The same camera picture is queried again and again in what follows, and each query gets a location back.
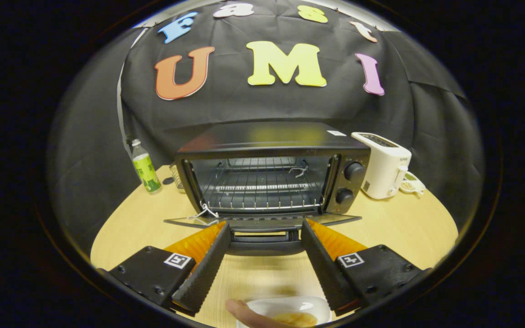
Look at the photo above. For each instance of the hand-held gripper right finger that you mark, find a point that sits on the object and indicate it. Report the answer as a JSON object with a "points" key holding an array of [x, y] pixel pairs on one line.
{"points": [[324, 269]]}

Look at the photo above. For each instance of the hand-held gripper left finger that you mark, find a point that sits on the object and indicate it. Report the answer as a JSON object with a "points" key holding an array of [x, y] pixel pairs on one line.
{"points": [[205, 273]]}

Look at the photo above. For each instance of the golden bread bun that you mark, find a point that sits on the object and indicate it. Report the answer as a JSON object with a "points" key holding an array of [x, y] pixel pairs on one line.
{"points": [[295, 319]]}

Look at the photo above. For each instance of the black toaster oven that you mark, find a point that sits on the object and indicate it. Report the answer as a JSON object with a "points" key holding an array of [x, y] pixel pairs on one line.
{"points": [[267, 136]]}

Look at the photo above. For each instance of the white slot toaster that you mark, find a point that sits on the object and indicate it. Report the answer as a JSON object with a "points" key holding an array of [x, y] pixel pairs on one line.
{"points": [[383, 168]]}

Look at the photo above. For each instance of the white plate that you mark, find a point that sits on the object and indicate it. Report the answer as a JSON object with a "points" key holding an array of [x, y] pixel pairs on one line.
{"points": [[290, 304]]}

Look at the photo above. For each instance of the dark bottle cap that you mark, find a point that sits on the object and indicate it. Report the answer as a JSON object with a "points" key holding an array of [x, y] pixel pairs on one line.
{"points": [[168, 181]]}

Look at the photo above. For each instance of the green label plastic bottle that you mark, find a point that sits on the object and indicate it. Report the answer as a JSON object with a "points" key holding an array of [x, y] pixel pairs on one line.
{"points": [[145, 171]]}

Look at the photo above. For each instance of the white divided snack dish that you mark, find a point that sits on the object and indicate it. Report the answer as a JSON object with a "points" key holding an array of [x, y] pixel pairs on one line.
{"points": [[412, 184]]}

